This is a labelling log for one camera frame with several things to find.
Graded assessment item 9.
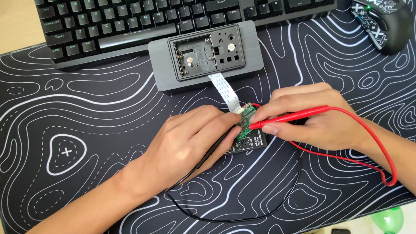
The person's left hand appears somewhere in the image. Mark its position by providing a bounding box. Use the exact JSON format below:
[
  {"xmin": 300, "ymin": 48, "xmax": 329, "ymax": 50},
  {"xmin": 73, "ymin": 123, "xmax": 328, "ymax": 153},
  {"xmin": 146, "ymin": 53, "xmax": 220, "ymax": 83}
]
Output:
[{"xmin": 138, "ymin": 105, "xmax": 243, "ymax": 192}]

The person's right hand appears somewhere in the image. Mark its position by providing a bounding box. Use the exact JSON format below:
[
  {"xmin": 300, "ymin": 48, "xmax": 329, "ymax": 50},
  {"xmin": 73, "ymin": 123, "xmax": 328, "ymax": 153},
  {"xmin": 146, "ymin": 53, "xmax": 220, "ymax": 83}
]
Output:
[{"xmin": 249, "ymin": 82, "xmax": 375, "ymax": 152}]

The black multimeter probe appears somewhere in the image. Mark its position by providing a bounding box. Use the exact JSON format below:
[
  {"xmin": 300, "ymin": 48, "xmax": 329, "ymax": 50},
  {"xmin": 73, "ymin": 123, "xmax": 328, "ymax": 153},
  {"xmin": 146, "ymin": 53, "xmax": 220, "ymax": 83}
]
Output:
[{"xmin": 195, "ymin": 125, "xmax": 239, "ymax": 169}]

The red multimeter probe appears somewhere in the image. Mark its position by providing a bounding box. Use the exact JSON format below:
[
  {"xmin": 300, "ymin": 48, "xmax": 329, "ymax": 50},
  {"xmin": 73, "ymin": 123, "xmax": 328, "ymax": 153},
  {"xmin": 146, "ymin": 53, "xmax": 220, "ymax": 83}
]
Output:
[{"xmin": 248, "ymin": 105, "xmax": 330, "ymax": 130}]

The green circuit board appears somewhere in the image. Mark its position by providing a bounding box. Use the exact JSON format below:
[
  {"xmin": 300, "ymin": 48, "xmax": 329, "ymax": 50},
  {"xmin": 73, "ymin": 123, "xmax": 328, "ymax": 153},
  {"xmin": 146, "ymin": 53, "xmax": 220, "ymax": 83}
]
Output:
[{"xmin": 235, "ymin": 103, "xmax": 258, "ymax": 141}]

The black digital multimeter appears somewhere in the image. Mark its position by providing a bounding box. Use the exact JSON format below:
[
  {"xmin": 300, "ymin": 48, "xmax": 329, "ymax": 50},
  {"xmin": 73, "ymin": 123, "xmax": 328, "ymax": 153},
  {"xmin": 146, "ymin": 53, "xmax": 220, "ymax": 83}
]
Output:
[{"xmin": 224, "ymin": 128, "xmax": 268, "ymax": 156}]

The black contour-line desk mat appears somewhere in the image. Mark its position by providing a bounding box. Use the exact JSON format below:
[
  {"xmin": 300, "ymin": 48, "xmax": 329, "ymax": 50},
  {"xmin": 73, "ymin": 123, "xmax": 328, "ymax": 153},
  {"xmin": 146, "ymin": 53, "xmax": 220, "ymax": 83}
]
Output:
[{"xmin": 0, "ymin": 3, "xmax": 416, "ymax": 234}]

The grey device housing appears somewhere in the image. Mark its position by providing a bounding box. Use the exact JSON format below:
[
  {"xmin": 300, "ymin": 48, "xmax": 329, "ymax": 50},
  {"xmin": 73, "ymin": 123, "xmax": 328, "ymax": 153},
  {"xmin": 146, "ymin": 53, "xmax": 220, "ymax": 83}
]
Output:
[{"xmin": 148, "ymin": 20, "xmax": 264, "ymax": 95}]

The green plastic bottle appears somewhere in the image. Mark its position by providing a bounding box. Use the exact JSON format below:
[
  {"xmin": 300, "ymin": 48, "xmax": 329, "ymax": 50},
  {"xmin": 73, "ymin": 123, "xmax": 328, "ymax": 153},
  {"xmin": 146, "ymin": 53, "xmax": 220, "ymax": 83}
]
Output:
[{"xmin": 370, "ymin": 207, "xmax": 405, "ymax": 234}]

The black mechanical keyboard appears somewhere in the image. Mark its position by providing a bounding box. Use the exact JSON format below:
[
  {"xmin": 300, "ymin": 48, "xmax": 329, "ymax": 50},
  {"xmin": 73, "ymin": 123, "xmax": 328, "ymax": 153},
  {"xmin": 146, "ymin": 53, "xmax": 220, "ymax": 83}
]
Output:
[{"xmin": 34, "ymin": 0, "xmax": 338, "ymax": 72}]

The black patterned computer mouse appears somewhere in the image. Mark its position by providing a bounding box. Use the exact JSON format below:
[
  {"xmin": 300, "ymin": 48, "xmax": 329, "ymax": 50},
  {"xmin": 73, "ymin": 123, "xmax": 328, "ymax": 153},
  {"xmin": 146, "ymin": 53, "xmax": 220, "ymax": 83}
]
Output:
[{"xmin": 350, "ymin": 0, "xmax": 415, "ymax": 56}]

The red probe cable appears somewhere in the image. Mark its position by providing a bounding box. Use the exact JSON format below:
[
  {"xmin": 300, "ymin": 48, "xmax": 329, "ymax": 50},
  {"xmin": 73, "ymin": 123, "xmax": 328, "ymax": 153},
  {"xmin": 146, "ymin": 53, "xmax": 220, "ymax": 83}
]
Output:
[{"xmin": 251, "ymin": 103, "xmax": 398, "ymax": 187}]

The white flat ribbon cable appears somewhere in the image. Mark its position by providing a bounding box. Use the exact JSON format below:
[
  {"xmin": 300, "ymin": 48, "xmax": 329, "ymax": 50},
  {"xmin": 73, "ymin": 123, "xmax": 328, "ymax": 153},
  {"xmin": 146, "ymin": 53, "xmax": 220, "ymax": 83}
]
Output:
[{"xmin": 208, "ymin": 72, "xmax": 242, "ymax": 114}]

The black probe cable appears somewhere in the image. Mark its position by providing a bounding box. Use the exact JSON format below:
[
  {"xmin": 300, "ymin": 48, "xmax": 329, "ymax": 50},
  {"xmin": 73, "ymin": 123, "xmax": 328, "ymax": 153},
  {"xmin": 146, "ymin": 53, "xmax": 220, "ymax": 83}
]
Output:
[{"xmin": 164, "ymin": 143, "xmax": 301, "ymax": 223}]

